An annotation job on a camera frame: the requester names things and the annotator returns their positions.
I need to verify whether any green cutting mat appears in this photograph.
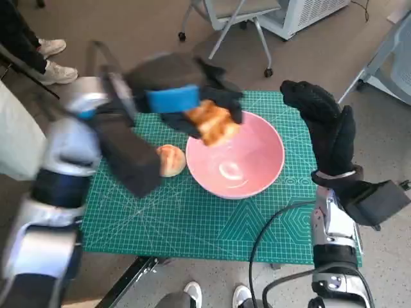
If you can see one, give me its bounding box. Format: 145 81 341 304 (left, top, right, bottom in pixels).
80 90 363 267

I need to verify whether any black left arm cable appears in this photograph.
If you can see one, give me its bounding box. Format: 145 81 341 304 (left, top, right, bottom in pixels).
89 40 122 78

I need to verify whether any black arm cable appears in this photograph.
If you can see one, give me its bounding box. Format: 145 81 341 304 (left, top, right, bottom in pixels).
89 40 122 78
249 201 373 308

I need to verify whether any black metal table rail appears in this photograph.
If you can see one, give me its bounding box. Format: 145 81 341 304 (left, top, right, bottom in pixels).
102 255 171 308

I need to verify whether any white shoe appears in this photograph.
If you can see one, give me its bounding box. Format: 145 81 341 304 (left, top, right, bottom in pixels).
183 281 202 308
232 284 253 308

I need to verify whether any grey office chair on casters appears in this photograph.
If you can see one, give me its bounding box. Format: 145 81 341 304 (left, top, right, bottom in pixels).
178 0 290 79

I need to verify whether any black floor cable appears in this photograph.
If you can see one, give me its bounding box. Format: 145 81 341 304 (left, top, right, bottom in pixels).
349 0 369 23

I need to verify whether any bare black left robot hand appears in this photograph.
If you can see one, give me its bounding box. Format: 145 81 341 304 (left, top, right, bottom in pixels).
125 53 245 139

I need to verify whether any white perforated cabinet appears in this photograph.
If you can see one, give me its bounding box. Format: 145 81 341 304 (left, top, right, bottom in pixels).
256 0 351 42

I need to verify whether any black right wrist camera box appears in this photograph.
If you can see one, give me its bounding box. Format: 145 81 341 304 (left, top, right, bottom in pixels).
337 179 411 227

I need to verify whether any long braided bread loaf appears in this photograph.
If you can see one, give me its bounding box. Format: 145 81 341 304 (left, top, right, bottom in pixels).
184 99 241 147

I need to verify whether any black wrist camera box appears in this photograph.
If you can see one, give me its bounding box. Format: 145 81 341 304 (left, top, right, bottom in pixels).
337 179 411 227
89 64 163 199

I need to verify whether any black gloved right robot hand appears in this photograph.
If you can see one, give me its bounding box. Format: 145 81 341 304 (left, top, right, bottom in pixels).
279 80 357 176

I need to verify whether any round bread bun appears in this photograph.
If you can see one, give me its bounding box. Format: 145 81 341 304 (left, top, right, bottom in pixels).
155 144 186 178

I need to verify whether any black metal rod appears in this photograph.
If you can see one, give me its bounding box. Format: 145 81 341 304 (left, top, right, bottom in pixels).
0 44 61 100

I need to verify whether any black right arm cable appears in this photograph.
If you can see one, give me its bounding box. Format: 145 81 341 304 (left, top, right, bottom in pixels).
249 201 373 308

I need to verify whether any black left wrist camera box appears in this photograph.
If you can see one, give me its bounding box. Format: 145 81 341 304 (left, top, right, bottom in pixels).
89 64 163 199

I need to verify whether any pink bowl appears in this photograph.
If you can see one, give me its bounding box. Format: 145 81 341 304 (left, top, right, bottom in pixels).
185 110 286 200

